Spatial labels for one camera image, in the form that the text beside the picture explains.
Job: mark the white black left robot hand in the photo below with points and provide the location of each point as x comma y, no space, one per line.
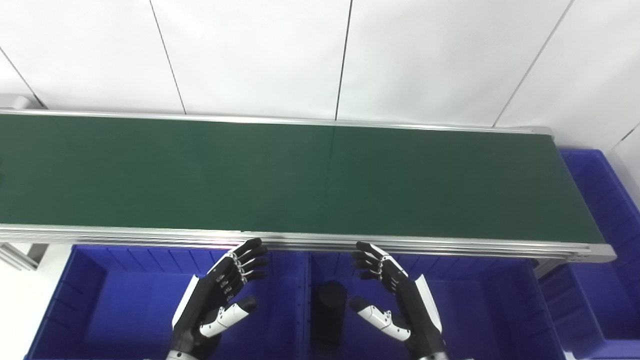
210,295

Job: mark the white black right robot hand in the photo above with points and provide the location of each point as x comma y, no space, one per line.
412,305

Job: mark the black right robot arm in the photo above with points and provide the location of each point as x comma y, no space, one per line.
432,357

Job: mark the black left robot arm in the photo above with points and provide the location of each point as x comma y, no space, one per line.
177,356

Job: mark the blue plastic bin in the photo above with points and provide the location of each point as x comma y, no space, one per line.
600,280
115,305
490,310

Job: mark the aluminium conveyor leg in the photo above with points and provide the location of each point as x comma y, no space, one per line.
20,254
547,267

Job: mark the grey conveyor motor housing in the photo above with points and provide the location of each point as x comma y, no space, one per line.
14,101

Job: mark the green belt conveyor aluminium frame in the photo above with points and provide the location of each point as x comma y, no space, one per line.
300,180

